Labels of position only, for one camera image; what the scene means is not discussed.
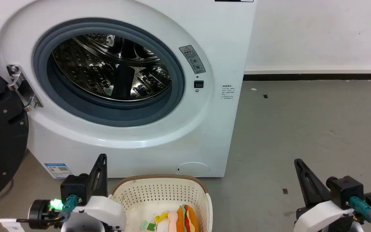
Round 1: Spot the cream perforated laundry basket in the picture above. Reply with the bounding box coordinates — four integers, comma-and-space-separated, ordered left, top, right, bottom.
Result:
109, 175, 213, 232

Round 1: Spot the blue energy label sticker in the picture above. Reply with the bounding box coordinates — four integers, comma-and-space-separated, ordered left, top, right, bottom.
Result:
44, 163, 73, 179

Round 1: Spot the black wall baseboard strip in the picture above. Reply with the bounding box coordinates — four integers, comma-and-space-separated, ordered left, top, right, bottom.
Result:
243, 73, 371, 81

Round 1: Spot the teal-plug right camera cable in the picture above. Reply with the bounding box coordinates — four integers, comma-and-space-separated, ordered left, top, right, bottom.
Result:
349, 197, 371, 232

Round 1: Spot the hamburger plush toy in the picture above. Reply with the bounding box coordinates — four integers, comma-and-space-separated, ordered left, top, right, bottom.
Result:
155, 204, 201, 232

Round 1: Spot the white front-load washing machine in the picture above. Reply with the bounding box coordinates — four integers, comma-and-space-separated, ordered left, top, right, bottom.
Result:
0, 0, 257, 179

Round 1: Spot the black washing machine door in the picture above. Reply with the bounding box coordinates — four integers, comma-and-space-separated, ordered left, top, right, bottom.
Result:
0, 64, 29, 210

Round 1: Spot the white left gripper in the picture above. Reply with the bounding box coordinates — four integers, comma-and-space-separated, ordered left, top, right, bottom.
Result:
61, 154, 127, 232

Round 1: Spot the small text sticker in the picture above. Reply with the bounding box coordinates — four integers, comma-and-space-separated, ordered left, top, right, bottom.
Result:
221, 84, 235, 100

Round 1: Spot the black cable with white tag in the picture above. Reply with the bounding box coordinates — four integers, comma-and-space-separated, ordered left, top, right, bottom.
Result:
0, 218, 60, 232

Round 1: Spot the small green toy piece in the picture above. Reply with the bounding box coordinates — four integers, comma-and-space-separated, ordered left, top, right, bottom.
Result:
140, 220, 157, 231

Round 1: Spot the silver door hinge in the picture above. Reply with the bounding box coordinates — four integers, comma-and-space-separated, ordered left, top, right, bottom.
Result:
6, 64, 43, 112

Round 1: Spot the teal-plug left camera cable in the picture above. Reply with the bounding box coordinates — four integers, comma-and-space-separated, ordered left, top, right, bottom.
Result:
58, 194, 79, 222

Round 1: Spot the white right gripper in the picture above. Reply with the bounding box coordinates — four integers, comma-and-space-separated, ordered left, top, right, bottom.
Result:
293, 158, 355, 232

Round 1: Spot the round white filter cover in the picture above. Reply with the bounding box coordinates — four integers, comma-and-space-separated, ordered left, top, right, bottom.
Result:
176, 162, 210, 177

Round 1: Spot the grey warning label sticker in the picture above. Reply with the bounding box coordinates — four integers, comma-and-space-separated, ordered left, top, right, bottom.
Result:
179, 45, 206, 74

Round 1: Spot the grey rubber door gasket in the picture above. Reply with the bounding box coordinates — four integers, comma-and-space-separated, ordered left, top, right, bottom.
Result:
33, 18, 186, 127

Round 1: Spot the teal-plug camera cable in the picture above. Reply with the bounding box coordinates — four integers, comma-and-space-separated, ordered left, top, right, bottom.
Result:
58, 194, 79, 222
349, 197, 371, 232

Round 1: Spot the stainless steel washing machine drum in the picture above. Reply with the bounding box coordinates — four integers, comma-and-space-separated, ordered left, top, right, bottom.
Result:
52, 33, 172, 102

